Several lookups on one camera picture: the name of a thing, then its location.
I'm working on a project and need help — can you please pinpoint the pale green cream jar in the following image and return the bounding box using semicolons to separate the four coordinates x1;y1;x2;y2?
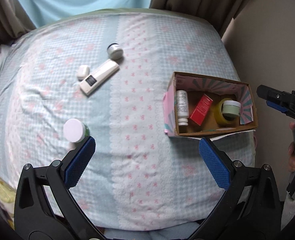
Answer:
222;100;241;118

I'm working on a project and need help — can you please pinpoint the green jar white lid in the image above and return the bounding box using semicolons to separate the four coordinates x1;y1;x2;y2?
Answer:
63;118;90;143

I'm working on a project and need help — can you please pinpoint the white pill bottle green label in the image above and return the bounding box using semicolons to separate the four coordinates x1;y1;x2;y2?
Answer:
176;90;189;126

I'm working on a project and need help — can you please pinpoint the white remote control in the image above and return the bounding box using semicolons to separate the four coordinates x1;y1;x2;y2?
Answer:
79;59;119;95

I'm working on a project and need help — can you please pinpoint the white earbuds case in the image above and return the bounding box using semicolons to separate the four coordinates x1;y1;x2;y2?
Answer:
77;64;90;80

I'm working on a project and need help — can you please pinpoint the small white cream jar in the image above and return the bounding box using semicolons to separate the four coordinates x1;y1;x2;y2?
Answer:
107;43;124;61

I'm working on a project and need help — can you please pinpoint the person right hand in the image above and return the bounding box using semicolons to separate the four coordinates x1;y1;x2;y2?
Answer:
288;121;295;172

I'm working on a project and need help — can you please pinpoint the clear packing tape roll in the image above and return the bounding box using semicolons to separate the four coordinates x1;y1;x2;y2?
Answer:
214;98;240;127

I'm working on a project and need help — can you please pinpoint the red carton box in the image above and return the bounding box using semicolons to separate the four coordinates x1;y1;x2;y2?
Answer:
190;94;213;126

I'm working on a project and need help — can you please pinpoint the open cardboard box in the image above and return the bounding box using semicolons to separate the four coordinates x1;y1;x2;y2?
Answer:
163;72;258;138

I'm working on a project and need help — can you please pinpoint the checkered floral bed sheet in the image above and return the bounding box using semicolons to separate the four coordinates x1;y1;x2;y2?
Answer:
0;11;257;231

